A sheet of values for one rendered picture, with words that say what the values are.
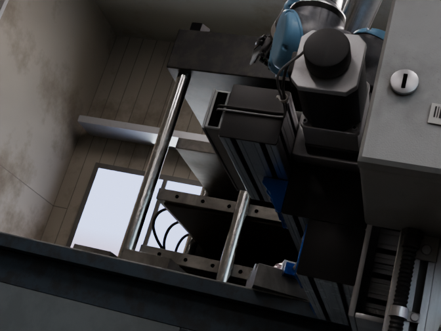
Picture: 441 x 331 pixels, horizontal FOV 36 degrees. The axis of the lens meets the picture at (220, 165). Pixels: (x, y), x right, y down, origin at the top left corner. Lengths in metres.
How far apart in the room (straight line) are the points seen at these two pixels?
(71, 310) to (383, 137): 1.33
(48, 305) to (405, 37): 1.40
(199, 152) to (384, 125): 2.25
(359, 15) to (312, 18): 0.31
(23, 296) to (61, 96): 4.02
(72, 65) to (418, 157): 5.39
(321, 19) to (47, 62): 4.44
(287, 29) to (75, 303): 0.97
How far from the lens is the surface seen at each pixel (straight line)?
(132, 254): 2.02
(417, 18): 0.76
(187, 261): 2.70
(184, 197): 2.79
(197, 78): 2.99
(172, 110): 2.90
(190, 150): 2.91
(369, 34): 1.38
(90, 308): 1.86
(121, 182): 5.83
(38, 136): 5.66
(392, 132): 0.69
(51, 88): 5.73
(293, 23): 1.32
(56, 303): 1.91
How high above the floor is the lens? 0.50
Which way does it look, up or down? 19 degrees up
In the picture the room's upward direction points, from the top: 16 degrees clockwise
